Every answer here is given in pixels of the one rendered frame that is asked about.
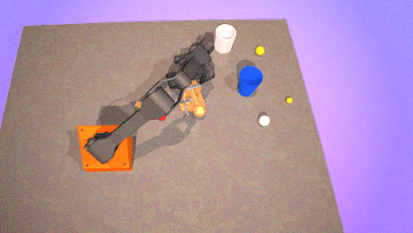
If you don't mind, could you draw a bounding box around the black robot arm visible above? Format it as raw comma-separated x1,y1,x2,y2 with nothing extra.
83,38,215,164

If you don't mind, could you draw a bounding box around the blue cup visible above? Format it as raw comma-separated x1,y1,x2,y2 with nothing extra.
239,66,263,97

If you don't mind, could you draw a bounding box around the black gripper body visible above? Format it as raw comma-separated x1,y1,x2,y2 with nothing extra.
166,63,215,89

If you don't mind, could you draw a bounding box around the white ball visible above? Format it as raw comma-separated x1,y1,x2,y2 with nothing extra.
259,116,270,126

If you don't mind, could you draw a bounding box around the white cup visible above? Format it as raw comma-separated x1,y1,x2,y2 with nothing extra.
215,25,236,53

